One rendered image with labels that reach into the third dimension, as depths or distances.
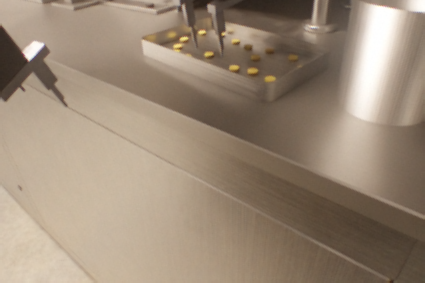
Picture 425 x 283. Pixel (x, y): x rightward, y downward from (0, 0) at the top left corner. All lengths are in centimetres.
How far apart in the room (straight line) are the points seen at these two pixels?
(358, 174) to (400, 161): 4
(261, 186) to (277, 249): 7
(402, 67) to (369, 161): 7
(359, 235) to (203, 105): 16
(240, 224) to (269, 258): 4
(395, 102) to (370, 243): 11
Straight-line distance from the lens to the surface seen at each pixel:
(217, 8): 34
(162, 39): 45
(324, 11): 50
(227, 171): 29
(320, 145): 25
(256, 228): 31
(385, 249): 26
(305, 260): 30
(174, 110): 29
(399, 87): 28
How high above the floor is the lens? 95
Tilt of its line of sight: 33 degrees down
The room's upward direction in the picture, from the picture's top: 2 degrees counter-clockwise
